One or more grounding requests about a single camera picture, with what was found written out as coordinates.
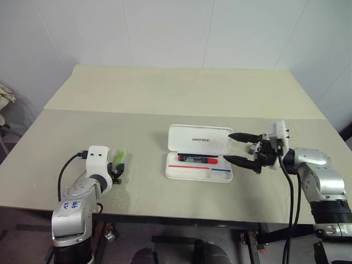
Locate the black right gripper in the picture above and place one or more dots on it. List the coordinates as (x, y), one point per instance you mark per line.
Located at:
(268, 154)

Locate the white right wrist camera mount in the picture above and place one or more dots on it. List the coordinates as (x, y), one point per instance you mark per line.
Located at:
(280, 132)

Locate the thin black pen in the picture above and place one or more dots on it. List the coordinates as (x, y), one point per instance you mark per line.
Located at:
(192, 154)

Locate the green highlighter pen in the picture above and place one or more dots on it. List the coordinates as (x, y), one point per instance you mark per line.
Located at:
(121, 155)

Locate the beige crumpled cloth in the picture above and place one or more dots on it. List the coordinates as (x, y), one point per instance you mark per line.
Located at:
(6, 96)

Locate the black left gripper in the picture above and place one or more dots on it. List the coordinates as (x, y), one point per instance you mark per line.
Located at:
(116, 177)

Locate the white pencil case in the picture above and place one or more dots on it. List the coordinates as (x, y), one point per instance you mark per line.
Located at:
(198, 140)

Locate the silver bolt on frame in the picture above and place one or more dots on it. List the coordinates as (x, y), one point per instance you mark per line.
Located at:
(110, 237)

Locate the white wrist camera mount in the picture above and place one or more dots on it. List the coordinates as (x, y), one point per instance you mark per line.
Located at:
(96, 162)
(280, 132)

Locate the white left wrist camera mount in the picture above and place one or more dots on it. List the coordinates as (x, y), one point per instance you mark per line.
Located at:
(96, 162)

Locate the white tape label blue writing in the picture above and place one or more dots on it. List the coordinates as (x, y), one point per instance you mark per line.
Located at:
(71, 205)

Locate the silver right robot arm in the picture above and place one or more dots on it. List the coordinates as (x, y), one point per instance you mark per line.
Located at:
(324, 176)

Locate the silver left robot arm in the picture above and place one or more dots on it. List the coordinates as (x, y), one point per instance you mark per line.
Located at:
(74, 220)

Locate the black marker with red ends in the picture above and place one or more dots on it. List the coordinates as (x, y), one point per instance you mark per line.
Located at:
(198, 159)

